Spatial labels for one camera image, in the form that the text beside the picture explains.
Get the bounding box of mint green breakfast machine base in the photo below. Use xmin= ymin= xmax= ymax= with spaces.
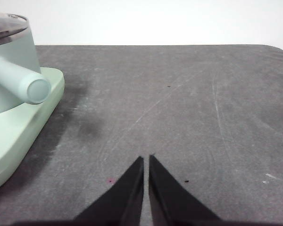
xmin=0 ymin=67 xmax=66 ymax=193

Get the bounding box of mint green pot with handle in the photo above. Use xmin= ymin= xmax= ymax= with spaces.
xmin=0 ymin=14 xmax=51 ymax=116

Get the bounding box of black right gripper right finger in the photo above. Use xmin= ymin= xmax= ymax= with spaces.
xmin=148 ymin=154 xmax=225 ymax=225

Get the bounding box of glass lid with green knob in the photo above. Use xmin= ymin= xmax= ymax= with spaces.
xmin=0 ymin=13 xmax=30 ymax=41

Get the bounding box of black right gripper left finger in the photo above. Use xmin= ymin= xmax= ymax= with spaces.
xmin=74 ymin=156 xmax=145 ymax=225

